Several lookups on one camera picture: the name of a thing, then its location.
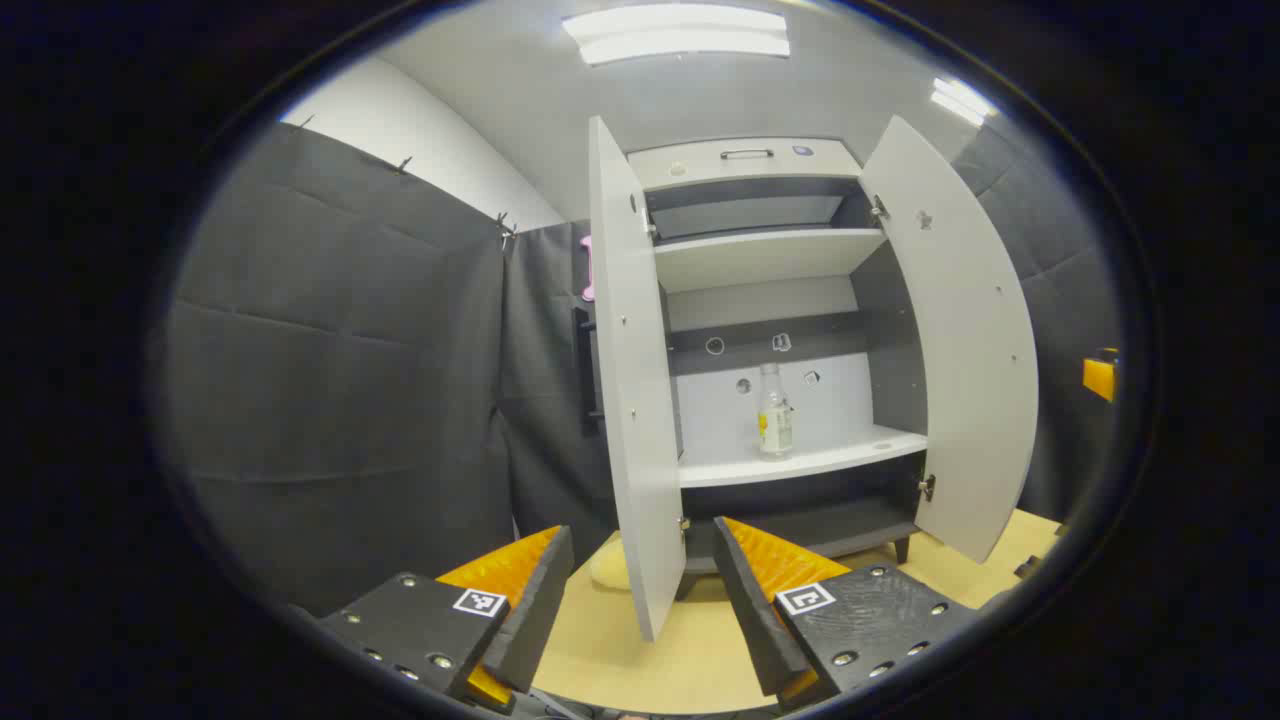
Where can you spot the large ceiling light panel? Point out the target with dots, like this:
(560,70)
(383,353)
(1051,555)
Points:
(680,33)

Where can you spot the white and grey cabinet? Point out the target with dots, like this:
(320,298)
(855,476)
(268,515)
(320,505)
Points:
(760,260)

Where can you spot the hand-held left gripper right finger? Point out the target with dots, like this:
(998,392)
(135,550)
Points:
(745,610)

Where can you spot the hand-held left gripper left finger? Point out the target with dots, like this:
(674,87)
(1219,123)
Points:
(540,590)

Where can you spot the pale round coaster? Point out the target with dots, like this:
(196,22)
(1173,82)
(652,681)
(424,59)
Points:
(608,568)

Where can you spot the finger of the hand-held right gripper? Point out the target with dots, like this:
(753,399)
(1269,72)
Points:
(1099,378)

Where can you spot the small ceiling light panel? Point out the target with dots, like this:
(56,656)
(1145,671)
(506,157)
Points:
(962,100)

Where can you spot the white cabinet door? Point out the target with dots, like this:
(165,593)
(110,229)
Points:
(960,350)
(635,420)

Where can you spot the clear plastic bottle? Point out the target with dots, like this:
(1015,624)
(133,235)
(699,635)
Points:
(775,425)

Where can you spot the small dark object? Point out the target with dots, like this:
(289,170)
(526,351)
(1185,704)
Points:
(1026,567)

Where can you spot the black backdrop cloth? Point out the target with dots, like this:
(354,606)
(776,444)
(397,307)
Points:
(340,380)

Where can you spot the white cabinet drawer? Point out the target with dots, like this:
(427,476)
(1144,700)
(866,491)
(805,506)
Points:
(700,165)

